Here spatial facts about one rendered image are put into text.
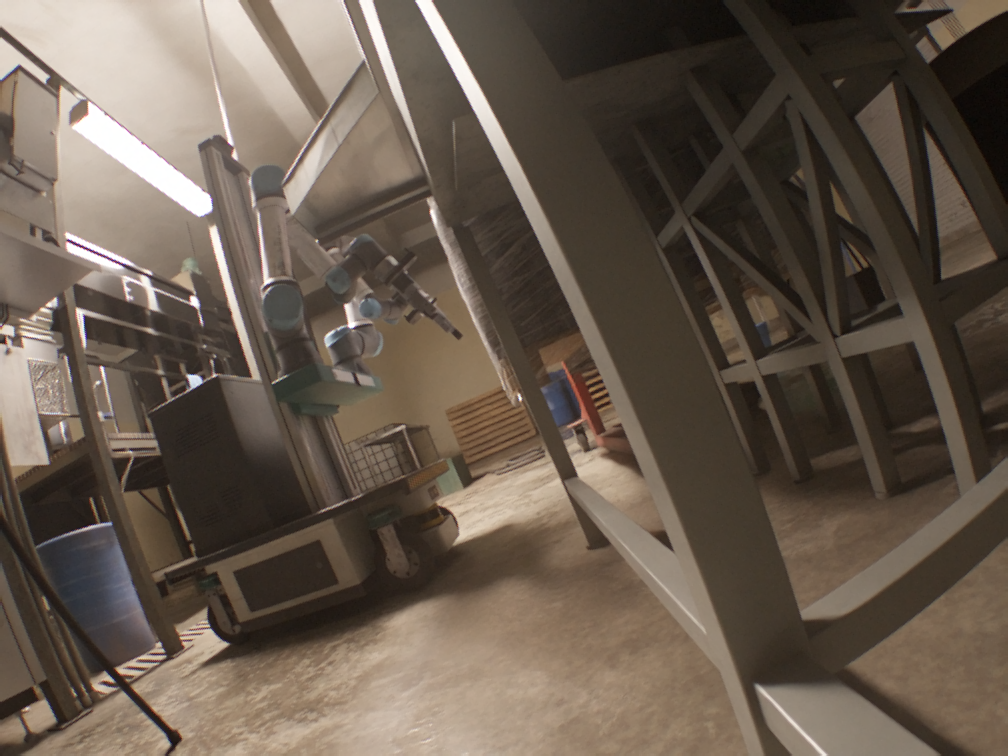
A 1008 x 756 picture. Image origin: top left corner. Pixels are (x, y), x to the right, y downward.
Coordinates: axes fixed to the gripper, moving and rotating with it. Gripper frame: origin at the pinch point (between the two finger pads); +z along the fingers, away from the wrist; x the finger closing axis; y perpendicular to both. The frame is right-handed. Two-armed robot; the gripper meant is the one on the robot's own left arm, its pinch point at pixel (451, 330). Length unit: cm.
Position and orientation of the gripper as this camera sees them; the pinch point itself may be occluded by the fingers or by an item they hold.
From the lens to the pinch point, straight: 204.3
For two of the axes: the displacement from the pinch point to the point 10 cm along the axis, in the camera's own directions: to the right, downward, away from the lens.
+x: 2.4, 1.3, 9.6
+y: 6.8, -7.3, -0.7
